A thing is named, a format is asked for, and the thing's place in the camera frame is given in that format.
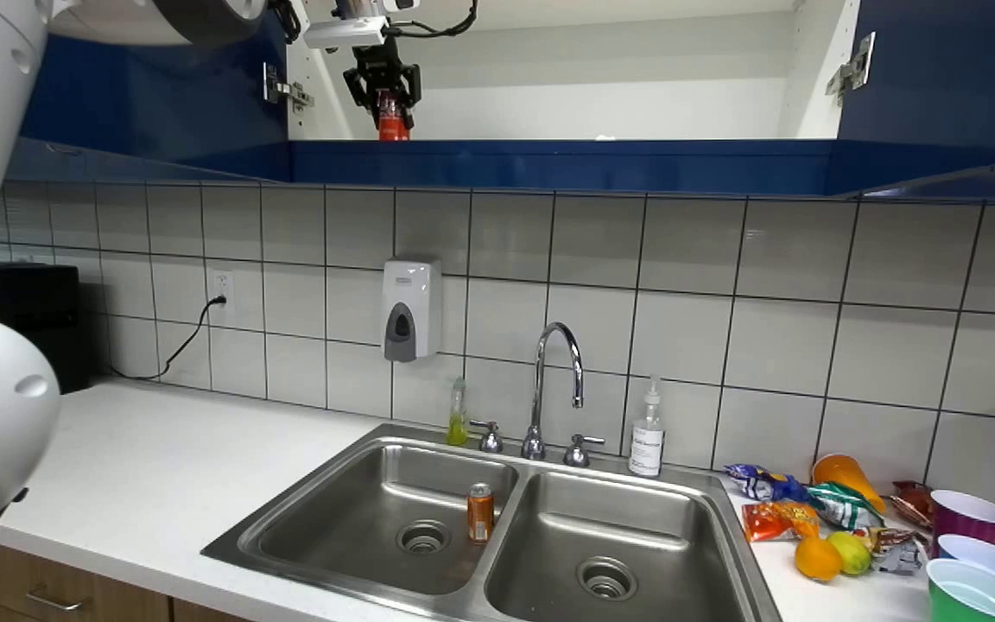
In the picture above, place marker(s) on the stainless steel double sink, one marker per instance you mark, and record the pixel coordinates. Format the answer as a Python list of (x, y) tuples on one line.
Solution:
[(658, 541)]

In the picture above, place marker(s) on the green apple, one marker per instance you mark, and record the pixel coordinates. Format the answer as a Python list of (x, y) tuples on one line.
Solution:
[(852, 554)]

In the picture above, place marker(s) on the orange soda can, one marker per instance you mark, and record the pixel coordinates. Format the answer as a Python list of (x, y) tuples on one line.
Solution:
[(480, 512)]

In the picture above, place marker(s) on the wooden base cabinet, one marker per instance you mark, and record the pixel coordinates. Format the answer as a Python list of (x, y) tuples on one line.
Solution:
[(69, 592)]

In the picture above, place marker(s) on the chrome gooseneck faucet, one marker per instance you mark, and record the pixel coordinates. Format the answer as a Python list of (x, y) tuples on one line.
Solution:
[(538, 393)]

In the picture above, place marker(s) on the clear pump soap bottle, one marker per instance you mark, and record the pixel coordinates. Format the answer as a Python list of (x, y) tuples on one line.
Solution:
[(646, 444)]

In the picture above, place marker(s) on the orange squash toy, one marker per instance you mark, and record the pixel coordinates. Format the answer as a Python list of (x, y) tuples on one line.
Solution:
[(843, 476)]

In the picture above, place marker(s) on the red snack bag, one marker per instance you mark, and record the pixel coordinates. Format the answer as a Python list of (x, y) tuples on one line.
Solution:
[(763, 518)]

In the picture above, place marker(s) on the crumpled silver foil wrapper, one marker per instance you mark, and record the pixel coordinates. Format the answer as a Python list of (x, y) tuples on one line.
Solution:
[(900, 554)]

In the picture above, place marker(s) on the green snack bag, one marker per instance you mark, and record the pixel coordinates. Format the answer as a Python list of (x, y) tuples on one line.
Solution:
[(842, 507)]

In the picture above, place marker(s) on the white wall soap dispenser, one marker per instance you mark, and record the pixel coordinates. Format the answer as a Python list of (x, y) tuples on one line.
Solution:
[(413, 296)]

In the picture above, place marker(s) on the metal cabinet hinge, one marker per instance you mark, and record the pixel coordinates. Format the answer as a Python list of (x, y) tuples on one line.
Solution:
[(852, 68), (283, 91)]

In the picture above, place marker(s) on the blue snack bag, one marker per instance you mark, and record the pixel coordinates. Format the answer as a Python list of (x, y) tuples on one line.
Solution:
[(757, 477)]

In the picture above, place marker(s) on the blue glossy cabinet door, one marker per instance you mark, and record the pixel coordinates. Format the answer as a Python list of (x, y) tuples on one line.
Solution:
[(957, 69), (139, 97)]

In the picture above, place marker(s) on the white wall outlet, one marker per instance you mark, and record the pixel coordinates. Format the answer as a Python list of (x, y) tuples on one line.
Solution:
[(219, 288)]

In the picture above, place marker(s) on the open cabinet with white interior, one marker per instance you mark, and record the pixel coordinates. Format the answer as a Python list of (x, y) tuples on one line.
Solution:
[(587, 107)]

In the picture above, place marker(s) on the green plastic cup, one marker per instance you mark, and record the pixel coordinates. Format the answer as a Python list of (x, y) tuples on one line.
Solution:
[(969, 592)]

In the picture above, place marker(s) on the green dish soap bottle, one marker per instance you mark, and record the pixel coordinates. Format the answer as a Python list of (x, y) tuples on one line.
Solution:
[(458, 424)]

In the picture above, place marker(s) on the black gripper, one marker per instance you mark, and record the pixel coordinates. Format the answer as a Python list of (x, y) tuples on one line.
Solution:
[(380, 68)]

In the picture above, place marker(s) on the purple plastic cup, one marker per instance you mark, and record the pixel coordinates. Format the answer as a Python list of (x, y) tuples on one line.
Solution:
[(969, 518)]

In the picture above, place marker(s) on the round orange fruit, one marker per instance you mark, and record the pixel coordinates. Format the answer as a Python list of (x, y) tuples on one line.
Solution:
[(816, 561)]

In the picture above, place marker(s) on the black countertop appliance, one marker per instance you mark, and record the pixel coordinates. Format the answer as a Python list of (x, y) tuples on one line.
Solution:
[(43, 314)]

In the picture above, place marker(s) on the red soda can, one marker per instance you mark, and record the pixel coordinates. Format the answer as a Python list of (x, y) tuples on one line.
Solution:
[(390, 124)]

